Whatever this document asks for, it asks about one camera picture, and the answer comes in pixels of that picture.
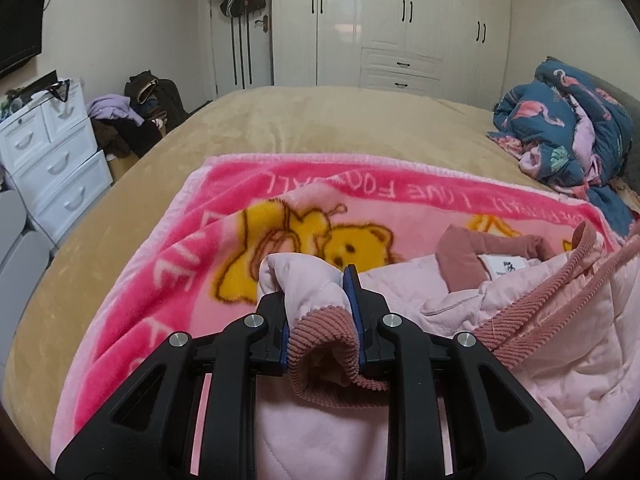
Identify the white wardrobe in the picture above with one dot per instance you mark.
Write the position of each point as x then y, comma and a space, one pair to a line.
390, 20

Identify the purple garment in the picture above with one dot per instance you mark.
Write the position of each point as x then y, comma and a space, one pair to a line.
112, 107

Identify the black television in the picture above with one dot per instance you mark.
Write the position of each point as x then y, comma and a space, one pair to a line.
20, 30

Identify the dark brown clothes pile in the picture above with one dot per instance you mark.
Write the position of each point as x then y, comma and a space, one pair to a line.
155, 105

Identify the floral pillow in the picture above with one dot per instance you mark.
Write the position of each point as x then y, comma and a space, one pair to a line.
627, 200

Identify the white door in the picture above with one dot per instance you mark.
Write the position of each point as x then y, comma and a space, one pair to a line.
240, 50

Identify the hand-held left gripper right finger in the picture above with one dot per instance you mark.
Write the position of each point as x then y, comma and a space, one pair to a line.
351, 305

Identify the white drawer chest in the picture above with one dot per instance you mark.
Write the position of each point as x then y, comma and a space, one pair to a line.
60, 170

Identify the blue flamingo print quilt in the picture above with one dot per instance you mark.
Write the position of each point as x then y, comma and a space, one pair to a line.
555, 125

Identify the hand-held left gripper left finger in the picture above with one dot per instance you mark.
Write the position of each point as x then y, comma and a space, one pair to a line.
284, 345

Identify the pink bear printed blanket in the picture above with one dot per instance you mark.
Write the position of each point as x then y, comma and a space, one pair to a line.
165, 260

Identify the bed with tan sheet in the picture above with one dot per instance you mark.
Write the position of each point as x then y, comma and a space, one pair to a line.
325, 120

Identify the grey chair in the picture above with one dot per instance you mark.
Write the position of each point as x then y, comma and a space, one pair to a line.
20, 250

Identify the pink quilted jacket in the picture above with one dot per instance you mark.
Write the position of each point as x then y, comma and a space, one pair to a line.
575, 385

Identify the black clothes hanger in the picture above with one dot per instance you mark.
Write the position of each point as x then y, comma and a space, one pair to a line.
60, 90

